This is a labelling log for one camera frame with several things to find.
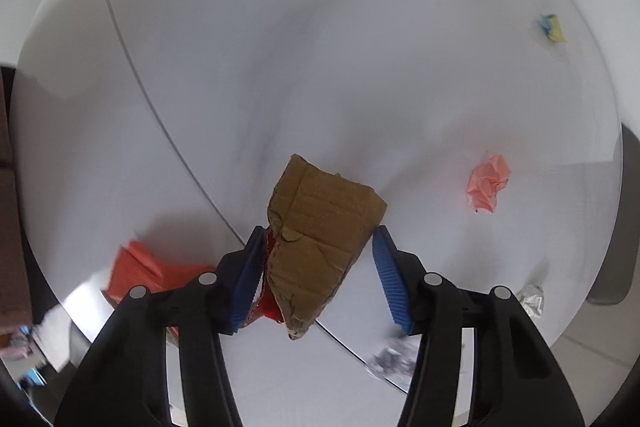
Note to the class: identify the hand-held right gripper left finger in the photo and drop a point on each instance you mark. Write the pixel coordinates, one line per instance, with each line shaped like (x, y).
(250, 279)

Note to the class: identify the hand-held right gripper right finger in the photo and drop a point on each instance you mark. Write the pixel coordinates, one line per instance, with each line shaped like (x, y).
(392, 282)

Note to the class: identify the torn red blue carton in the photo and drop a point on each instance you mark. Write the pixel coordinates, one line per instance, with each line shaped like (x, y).
(315, 217)

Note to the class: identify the crumpled silver foil wrapper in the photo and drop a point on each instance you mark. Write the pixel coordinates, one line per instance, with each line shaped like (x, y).
(390, 357)

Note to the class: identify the orange red paper packet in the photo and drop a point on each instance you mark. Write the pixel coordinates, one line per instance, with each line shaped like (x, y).
(145, 269)

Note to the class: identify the orange pink crumpled paper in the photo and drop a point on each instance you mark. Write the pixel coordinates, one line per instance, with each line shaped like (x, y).
(487, 182)

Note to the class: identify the small white crumpled paper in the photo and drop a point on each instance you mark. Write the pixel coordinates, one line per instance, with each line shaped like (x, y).
(531, 299)

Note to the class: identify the yellow blue crumpled paper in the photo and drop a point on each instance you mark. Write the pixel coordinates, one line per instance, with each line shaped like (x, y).
(552, 28)

